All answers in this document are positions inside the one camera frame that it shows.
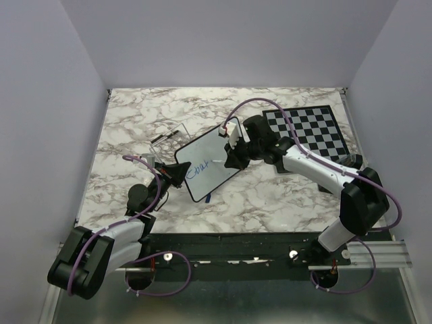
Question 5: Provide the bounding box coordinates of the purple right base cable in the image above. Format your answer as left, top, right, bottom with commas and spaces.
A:
310, 238, 377, 295

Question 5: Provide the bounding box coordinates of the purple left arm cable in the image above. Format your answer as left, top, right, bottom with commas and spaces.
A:
67, 155, 161, 297

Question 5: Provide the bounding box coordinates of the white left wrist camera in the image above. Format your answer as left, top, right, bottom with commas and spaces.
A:
141, 153, 156, 167

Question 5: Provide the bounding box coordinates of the silver wire whiteboard stand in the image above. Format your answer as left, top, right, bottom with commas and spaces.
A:
149, 123, 192, 164

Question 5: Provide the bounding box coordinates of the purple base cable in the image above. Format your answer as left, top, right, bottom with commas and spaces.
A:
125, 252, 192, 298
310, 238, 377, 295

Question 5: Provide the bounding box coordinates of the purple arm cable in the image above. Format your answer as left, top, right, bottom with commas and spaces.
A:
224, 97, 402, 234
67, 155, 161, 297

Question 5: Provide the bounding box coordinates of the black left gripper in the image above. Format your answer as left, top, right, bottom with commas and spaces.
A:
147, 161, 191, 213

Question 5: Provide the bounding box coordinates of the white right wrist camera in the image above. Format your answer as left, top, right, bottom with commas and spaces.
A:
219, 121, 242, 149

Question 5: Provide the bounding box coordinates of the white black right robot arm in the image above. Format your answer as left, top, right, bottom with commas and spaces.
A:
219, 115, 389, 265

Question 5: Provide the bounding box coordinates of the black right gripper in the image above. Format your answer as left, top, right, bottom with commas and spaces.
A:
223, 134, 262, 170

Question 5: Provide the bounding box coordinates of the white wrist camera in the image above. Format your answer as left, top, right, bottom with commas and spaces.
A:
219, 121, 242, 149
141, 153, 156, 167

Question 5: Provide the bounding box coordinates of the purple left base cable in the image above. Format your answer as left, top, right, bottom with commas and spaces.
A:
125, 252, 192, 298

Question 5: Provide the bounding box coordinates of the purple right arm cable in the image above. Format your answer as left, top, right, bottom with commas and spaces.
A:
224, 97, 402, 234

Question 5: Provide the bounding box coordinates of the black grey chessboard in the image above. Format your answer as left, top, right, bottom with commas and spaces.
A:
262, 105, 351, 175

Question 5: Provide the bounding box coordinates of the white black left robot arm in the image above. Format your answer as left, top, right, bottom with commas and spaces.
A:
47, 162, 191, 300

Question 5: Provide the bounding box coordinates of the black framed whiteboard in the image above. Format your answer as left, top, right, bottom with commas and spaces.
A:
175, 126, 240, 203

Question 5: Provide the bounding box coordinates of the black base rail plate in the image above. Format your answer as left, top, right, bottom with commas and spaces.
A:
121, 232, 351, 281

